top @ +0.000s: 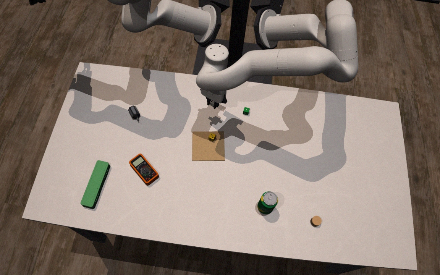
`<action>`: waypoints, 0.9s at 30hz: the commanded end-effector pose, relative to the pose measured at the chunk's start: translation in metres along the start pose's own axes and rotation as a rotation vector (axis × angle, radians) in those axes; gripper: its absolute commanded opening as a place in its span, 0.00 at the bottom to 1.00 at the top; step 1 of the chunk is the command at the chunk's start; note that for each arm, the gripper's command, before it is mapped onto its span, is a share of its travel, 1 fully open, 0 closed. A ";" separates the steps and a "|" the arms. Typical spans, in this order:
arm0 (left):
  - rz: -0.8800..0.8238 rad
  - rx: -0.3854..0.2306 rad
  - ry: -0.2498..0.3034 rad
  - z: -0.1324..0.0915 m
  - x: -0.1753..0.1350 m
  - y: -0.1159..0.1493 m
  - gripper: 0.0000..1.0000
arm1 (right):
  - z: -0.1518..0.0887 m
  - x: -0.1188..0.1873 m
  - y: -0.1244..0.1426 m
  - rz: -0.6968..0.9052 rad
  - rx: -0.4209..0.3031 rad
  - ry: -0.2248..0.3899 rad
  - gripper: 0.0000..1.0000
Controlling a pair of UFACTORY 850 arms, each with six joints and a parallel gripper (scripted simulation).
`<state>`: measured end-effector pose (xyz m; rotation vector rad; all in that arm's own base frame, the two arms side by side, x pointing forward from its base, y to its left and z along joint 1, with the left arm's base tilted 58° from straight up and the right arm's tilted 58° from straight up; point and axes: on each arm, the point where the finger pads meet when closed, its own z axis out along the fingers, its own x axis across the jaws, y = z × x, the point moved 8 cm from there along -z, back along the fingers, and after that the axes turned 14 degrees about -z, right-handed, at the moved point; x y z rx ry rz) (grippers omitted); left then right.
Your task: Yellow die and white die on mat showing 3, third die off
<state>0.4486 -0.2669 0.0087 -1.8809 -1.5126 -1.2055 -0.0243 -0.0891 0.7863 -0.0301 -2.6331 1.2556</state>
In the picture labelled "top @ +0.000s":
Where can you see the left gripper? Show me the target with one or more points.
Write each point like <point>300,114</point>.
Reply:
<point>217,96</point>

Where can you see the green soda can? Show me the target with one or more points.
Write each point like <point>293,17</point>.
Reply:
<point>267,202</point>

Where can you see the brown cylinder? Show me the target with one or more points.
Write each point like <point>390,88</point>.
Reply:
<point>316,221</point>

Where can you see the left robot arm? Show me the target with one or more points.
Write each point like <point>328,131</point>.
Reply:
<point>338,60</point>

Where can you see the tan flat mat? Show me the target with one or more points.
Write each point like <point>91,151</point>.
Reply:
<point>204,149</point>

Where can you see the green pencil case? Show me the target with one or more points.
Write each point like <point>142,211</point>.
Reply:
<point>95,184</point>

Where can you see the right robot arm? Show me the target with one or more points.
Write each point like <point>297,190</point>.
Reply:
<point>136,17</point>

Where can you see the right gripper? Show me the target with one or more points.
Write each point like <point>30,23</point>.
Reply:
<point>32,2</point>

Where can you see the orange multimeter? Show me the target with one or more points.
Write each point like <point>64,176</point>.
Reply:
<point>144,169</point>

